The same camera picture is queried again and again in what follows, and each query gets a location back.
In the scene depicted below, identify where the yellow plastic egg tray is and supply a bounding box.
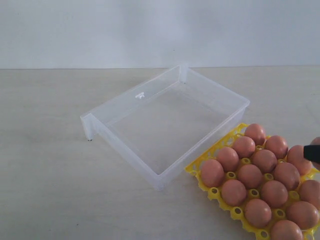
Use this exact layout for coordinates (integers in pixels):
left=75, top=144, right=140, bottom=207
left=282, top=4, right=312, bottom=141
left=184, top=123, right=320, bottom=240

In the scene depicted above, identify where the clear plastic bin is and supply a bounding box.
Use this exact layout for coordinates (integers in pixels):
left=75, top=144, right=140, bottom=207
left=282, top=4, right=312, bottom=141
left=80, top=64, right=250, bottom=191

